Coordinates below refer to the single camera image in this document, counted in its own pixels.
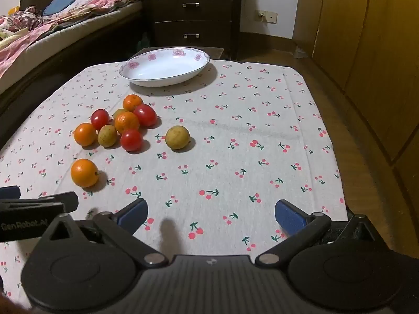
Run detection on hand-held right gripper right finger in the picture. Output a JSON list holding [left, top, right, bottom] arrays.
[[255, 199, 378, 267]]

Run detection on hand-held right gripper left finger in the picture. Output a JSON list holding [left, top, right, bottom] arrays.
[[39, 198, 169, 267]]

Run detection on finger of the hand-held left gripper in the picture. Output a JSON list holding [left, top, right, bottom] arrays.
[[0, 186, 21, 199], [0, 192, 79, 212]]

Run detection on round red tomato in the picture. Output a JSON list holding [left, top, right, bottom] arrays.
[[120, 128, 144, 152], [91, 109, 111, 130]]

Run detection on oblong red tomato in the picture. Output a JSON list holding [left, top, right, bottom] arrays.
[[133, 104, 158, 128]]

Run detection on large orange with stem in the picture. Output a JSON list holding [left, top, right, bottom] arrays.
[[122, 94, 144, 112]]

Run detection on white floral rim plate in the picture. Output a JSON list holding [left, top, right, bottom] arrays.
[[118, 47, 211, 87]]

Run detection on cherry print tablecloth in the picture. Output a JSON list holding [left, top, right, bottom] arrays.
[[0, 59, 348, 311]]

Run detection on pink floral blanket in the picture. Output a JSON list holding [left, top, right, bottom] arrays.
[[0, 0, 141, 79]]

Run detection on dark wooden bed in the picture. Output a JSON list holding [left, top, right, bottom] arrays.
[[0, 0, 146, 151]]

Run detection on plaid crumpled cloth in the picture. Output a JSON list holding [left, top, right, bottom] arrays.
[[0, 5, 45, 36]]

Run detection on green bag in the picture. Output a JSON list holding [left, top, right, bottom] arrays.
[[136, 31, 151, 51]]

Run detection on nightstand drawer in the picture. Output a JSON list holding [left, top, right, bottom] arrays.
[[154, 21, 234, 49], [154, 0, 234, 22]]

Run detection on wooden wardrobe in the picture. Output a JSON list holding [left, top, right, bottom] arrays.
[[293, 0, 419, 210]]

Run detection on wall outlet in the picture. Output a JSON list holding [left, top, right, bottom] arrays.
[[255, 9, 278, 24]]

